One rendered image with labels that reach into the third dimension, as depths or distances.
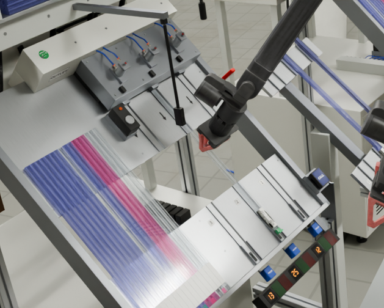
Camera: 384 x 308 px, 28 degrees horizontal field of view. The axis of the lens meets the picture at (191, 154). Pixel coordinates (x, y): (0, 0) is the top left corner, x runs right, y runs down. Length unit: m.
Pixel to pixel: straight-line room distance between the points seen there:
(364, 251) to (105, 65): 1.61
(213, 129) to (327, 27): 3.37
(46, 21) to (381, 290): 1.06
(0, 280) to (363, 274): 1.55
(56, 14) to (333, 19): 3.49
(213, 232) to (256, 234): 0.12
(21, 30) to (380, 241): 1.90
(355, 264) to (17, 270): 1.42
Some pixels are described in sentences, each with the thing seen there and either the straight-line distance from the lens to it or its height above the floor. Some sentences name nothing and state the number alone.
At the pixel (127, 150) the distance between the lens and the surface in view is 1.88.
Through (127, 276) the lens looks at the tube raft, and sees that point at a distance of 1.71.
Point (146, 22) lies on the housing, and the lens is 2.05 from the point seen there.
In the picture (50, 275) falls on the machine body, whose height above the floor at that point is 0.62.
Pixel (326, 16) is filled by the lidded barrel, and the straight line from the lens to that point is 5.18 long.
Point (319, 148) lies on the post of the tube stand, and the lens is 2.29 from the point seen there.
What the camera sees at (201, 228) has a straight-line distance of 1.86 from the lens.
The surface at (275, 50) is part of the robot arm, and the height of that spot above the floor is 1.21.
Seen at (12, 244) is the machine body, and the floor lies 0.62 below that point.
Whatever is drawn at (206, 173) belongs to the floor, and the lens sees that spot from 3.87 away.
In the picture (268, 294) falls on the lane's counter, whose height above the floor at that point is 0.66.
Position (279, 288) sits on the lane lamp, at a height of 0.66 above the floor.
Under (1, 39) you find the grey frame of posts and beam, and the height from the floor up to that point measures 1.34.
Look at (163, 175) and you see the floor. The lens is 3.92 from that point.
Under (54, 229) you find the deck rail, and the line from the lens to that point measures 1.71.
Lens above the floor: 1.81
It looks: 26 degrees down
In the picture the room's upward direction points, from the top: 9 degrees counter-clockwise
